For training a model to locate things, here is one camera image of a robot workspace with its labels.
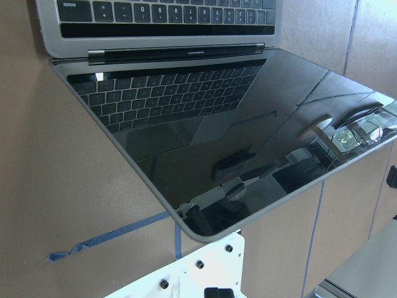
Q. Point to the grey laptop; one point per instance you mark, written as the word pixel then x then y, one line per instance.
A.
pixel 221 123

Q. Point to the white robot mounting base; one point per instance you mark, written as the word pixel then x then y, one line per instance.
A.
pixel 214 270

